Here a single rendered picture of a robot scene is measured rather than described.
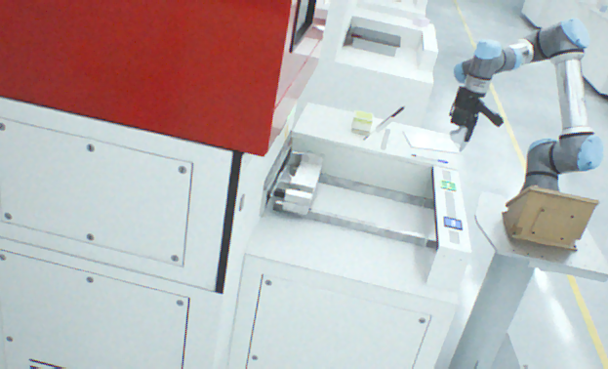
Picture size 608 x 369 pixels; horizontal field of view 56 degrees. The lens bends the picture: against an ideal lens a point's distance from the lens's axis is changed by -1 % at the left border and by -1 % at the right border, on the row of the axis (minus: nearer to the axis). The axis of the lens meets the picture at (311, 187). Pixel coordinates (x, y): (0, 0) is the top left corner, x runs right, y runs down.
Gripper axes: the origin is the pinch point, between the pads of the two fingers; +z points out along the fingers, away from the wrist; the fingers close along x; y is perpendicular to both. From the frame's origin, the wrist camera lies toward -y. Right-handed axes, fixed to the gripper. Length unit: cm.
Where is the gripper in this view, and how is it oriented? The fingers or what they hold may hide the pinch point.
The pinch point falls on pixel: (463, 147)
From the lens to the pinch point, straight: 198.2
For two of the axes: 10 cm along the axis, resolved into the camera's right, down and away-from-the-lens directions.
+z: -1.8, 8.7, 4.7
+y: -9.7, -2.3, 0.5
